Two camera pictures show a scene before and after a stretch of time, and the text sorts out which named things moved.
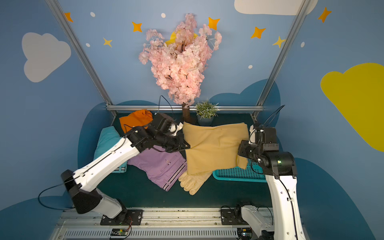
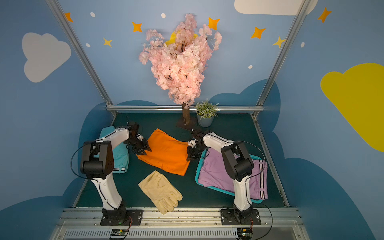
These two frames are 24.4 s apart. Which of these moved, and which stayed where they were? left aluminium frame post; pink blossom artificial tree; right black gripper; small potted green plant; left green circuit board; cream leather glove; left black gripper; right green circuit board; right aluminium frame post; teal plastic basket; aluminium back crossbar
Moved: cream leather glove; teal plastic basket; left black gripper; right black gripper
Stayed: pink blossom artificial tree; aluminium back crossbar; left aluminium frame post; right green circuit board; left green circuit board; right aluminium frame post; small potted green plant
